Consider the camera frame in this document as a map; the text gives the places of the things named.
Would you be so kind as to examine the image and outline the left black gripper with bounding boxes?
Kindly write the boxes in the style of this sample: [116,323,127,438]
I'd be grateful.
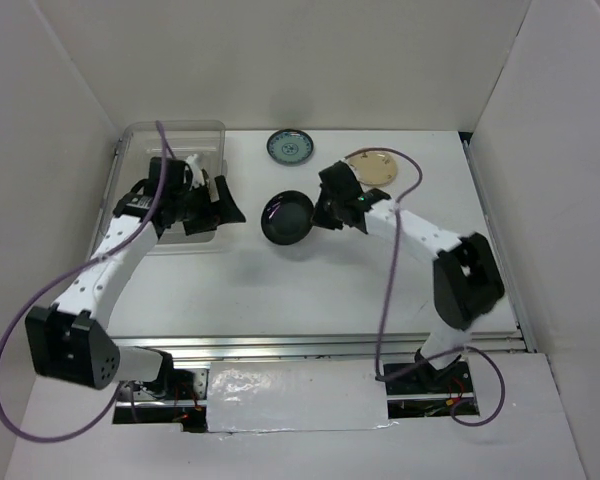
[170,175,244,236]

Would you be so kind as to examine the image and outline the black glossy plate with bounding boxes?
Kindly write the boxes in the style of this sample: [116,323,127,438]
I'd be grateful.
[260,190,314,246]

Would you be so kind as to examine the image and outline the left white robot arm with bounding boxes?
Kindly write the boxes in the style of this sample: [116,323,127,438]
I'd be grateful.
[25,157,246,399]

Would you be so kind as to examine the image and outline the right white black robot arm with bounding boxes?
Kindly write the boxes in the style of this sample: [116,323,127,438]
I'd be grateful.
[312,161,505,392]

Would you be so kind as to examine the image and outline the clear plastic bin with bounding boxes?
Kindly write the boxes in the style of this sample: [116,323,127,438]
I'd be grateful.
[97,120,226,253]

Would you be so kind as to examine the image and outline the cream plate with floral marks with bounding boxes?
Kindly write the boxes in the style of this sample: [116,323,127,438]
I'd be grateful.
[345,150,398,187]

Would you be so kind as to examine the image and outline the blue floral plate far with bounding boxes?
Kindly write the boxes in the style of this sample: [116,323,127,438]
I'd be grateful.
[266,129,315,166]

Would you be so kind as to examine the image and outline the white cover sheet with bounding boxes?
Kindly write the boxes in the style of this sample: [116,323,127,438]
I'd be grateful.
[206,360,389,433]

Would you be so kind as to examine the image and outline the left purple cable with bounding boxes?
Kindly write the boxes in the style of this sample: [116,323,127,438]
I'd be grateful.
[0,119,191,444]

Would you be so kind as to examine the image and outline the aluminium rail frame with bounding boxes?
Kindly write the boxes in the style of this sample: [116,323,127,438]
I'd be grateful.
[99,130,536,436]

